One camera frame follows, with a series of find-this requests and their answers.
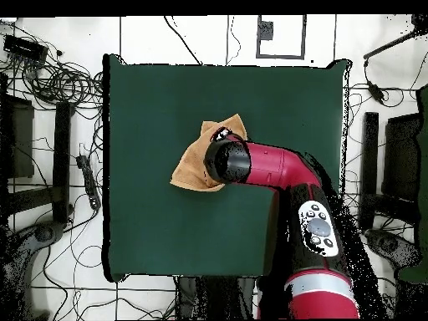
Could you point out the grey camera box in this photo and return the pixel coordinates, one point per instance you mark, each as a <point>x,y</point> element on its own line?
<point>266,30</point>

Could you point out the black power adapter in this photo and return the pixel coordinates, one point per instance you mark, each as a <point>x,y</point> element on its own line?
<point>376,92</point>

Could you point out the black power strip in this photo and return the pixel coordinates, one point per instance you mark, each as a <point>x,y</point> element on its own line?
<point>88,180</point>

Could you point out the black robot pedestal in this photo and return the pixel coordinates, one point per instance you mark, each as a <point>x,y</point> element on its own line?
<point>217,301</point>

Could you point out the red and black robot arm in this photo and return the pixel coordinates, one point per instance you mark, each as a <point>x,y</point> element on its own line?
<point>274,165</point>

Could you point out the grey pedestal leg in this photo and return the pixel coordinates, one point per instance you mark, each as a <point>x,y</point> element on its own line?
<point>36,235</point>
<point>391,245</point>

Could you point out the dark green table cloth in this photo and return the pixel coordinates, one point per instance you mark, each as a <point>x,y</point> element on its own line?
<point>150,133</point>

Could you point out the black electronics box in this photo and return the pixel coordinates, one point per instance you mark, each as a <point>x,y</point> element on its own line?
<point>25,48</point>

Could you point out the orange terry towel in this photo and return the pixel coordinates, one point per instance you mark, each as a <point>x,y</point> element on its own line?
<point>190,167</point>

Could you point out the black metal frame stand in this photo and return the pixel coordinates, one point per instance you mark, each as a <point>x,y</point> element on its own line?
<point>371,160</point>
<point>62,150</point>

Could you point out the grey square frame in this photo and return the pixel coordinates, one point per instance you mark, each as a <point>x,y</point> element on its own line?
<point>258,46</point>

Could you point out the black tripod pole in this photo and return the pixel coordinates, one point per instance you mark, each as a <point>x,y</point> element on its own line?
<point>388,45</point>

